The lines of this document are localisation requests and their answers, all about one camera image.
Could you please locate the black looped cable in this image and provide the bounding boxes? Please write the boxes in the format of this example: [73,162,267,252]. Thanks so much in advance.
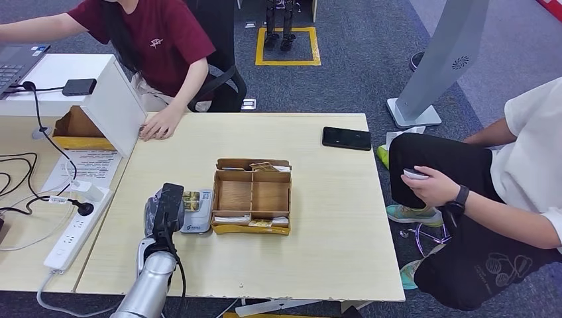
[0,152,40,216]

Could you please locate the black smartwatch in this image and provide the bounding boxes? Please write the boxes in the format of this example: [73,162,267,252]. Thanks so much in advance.
[445,185,470,216]

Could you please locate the white power strip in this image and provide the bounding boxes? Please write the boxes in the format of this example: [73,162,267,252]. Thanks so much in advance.
[44,187,114,272]

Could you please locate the person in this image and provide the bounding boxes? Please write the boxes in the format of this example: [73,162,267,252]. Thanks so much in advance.
[388,76,562,311]
[0,0,217,142]

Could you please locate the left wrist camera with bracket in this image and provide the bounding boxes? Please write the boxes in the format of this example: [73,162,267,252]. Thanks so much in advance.
[158,183,186,246]

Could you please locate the white desk riser box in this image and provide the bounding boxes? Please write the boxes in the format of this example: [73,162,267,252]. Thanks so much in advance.
[0,53,148,159]

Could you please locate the black rectangular adapter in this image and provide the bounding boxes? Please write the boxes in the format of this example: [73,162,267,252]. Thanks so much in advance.
[62,78,98,97]

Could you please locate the wooden compartment organizer box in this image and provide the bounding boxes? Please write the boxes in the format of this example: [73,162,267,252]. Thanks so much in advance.
[211,158,292,236]

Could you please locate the person's left hand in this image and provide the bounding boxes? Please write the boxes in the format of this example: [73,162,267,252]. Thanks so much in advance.
[400,166,461,208]
[139,105,186,142]

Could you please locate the grey power strip cord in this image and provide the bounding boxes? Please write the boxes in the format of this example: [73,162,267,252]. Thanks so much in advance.
[36,268,124,318]

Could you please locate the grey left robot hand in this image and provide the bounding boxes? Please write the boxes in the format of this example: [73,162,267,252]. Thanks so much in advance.
[144,195,166,240]

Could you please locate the white card stack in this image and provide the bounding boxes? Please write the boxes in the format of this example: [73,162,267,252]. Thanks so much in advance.
[213,215,251,225]

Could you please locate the black power plug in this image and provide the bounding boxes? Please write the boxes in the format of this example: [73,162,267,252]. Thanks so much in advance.
[70,199,95,217]

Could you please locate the dark grey laptop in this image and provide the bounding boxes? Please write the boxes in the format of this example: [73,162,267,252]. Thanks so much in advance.
[0,44,51,98]

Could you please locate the yellow green object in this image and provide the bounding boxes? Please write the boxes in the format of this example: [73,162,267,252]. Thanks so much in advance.
[376,144,391,170]

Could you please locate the black humanoid robot legs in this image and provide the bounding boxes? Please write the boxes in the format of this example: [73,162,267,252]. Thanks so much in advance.
[263,0,302,52]

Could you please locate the grey standing kiosk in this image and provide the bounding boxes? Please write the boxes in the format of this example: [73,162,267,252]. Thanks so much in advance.
[386,0,490,130]

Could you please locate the grey white card reader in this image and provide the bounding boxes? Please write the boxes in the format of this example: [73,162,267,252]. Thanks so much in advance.
[180,189,215,235]

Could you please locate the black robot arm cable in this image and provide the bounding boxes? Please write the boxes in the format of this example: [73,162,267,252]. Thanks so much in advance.
[164,233,188,318]

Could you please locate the white crumpled paper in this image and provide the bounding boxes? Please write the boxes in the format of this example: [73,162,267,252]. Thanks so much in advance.
[386,126,426,150]

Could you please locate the chrome stool footring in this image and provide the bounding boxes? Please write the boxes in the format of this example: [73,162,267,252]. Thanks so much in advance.
[399,223,451,258]

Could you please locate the red white striped barrier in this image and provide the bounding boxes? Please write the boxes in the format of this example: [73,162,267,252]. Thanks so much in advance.
[534,0,562,24]

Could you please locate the black adapter cable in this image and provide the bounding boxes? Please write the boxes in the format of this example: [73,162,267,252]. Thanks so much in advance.
[4,81,79,198]

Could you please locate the brown cardboard box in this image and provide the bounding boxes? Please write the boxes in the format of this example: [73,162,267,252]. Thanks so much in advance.
[52,105,117,152]

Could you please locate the black office chair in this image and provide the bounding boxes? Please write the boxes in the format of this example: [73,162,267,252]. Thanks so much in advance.
[184,0,248,113]

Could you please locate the printed paper sheet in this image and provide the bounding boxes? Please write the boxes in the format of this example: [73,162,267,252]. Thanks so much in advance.
[41,149,123,194]

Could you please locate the white charger plug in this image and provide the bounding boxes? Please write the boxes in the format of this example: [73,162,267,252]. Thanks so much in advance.
[70,180,105,203]

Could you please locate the black smartphone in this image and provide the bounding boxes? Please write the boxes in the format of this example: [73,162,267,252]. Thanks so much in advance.
[321,126,372,152]

